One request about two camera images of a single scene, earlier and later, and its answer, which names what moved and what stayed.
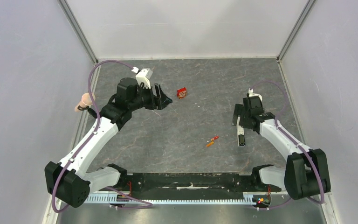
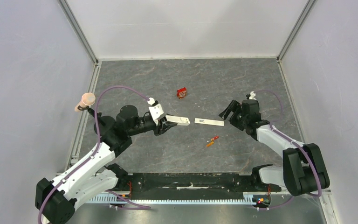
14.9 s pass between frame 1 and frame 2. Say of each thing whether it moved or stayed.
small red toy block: stayed
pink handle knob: stayed
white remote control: moved
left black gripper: moved
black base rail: stayed
